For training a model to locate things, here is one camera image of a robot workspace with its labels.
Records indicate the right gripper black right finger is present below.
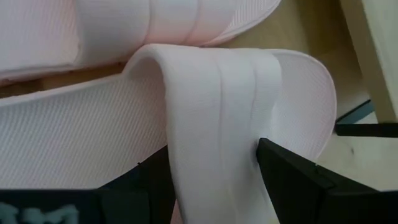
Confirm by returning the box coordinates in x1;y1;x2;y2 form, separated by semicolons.
256;138;374;224

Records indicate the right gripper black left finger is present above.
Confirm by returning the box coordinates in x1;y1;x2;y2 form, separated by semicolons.
99;145;177;224

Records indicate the pink slide sandal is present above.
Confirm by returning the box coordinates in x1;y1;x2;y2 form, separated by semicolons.
0;43;338;224
0;0;282;85

